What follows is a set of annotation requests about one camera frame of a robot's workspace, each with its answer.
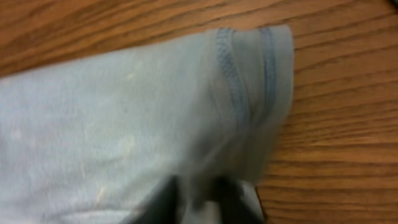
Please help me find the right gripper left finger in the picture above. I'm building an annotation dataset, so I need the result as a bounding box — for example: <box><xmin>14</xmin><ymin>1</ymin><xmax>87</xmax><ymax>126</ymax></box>
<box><xmin>121</xmin><ymin>175</ymin><xmax>182</xmax><ymax>224</ymax></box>

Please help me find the light blue printed t-shirt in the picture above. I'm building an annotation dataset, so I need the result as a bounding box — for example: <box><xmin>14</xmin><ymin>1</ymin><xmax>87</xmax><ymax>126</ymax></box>
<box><xmin>1</xmin><ymin>26</ymin><xmax>294</xmax><ymax>223</ymax></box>

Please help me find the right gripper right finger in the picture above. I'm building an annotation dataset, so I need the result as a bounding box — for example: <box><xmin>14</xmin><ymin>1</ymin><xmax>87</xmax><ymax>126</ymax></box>
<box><xmin>214</xmin><ymin>177</ymin><xmax>265</xmax><ymax>224</ymax></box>

